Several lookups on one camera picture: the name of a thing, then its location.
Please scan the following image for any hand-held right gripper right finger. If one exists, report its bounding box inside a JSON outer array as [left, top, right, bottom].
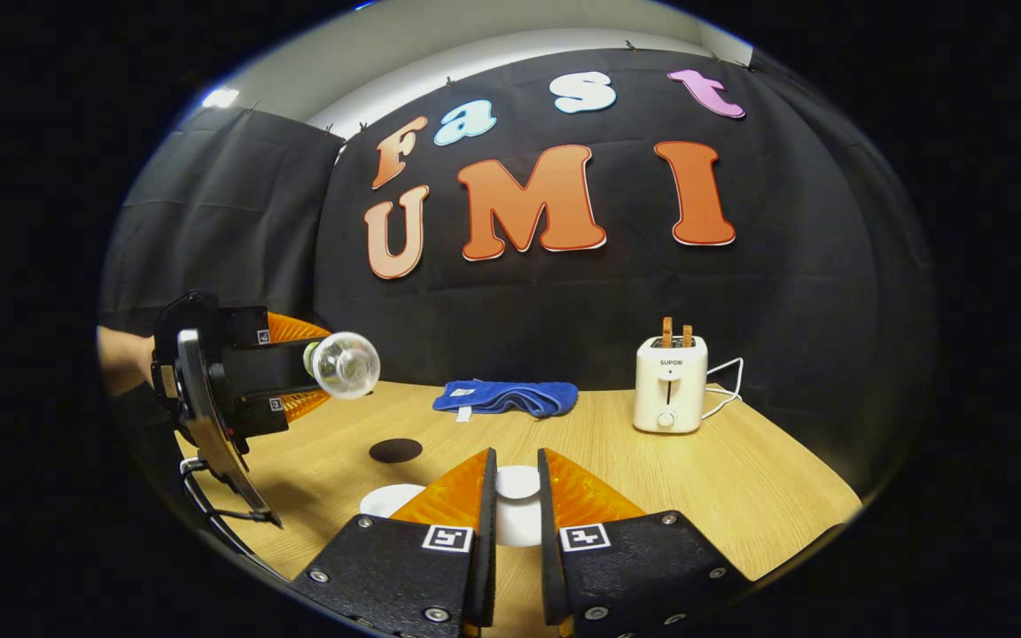
[[537, 447, 755, 638]]

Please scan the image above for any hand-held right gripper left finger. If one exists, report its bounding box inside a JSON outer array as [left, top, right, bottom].
[[287, 447, 498, 638]]

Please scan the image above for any white teacup lid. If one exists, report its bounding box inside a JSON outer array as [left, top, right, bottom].
[[494, 464, 544, 548]]

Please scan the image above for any clear water bottle green label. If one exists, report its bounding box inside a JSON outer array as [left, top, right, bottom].
[[301, 331, 382, 401]]

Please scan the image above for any white teacup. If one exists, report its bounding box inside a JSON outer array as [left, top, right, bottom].
[[359, 483, 428, 520]]

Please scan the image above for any dark round coaster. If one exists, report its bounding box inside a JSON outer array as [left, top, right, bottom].
[[368, 437, 425, 465]]

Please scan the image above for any blue towel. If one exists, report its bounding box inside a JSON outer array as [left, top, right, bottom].
[[432, 379, 580, 422]]

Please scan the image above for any white toaster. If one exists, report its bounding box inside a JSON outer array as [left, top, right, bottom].
[[632, 334, 710, 435]]

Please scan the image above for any black backdrop cloth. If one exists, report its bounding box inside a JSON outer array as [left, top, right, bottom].
[[98, 44, 935, 497]]

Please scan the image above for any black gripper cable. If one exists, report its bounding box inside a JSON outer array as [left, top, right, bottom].
[[179, 455, 288, 581]]

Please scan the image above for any white toaster cable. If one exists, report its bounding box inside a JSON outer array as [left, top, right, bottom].
[[701, 356, 745, 421]]

